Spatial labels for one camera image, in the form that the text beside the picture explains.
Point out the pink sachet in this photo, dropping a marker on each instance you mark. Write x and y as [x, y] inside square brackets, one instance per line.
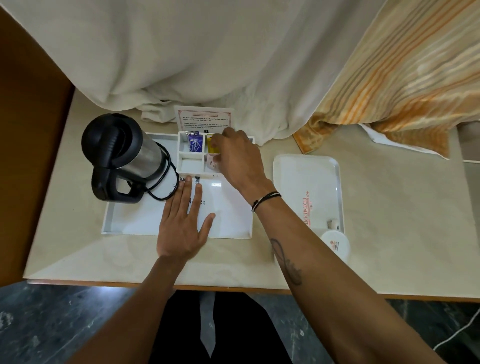
[211, 163]

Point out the person's left thumb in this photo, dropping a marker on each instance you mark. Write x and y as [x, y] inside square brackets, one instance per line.
[208, 225]

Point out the white compartment sachet organizer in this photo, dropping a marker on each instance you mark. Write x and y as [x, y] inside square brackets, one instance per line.
[191, 163]

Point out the large white rectangular tray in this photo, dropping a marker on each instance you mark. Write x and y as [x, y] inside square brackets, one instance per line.
[228, 213]

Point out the person's right fingers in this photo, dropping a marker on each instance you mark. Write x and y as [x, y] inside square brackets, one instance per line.
[221, 150]

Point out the person's left little finger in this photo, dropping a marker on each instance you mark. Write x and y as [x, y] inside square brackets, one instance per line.
[167, 212]

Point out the brown wooden panel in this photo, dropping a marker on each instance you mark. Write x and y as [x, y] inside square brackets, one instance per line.
[26, 150]

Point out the person's left hand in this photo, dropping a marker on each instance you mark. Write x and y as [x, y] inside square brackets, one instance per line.
[180, 232]

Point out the yellow sachet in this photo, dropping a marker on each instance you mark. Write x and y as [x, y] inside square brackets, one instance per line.
[212, 148]

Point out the person's right hand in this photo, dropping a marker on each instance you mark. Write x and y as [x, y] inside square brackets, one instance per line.
[240, 161]

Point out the white curtain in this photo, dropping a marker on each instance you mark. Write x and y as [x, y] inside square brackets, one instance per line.
[187, 48]

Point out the person's black trousers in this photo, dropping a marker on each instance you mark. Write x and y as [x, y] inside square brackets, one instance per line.
[240, 330]

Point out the white plastic serving tray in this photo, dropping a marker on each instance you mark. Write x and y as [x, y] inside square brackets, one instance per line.
[303, 180]

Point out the person's left forearm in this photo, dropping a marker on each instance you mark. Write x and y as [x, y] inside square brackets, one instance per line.
[135, 318]

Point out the person's left middle finger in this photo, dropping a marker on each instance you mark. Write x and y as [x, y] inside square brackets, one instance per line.
[185, 195]

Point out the purple sachet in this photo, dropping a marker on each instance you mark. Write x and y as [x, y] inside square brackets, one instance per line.
[195, 143]

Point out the white notice card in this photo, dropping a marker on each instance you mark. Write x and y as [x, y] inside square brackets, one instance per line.
[204, 117]

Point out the orange striped curtain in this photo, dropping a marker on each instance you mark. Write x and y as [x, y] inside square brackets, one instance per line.
[405, 75]

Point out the black and steel electric kettle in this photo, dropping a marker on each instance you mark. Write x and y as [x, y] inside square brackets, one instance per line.
[120, 150]

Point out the person's right forearm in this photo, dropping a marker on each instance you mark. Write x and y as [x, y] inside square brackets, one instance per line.
[330, 292]

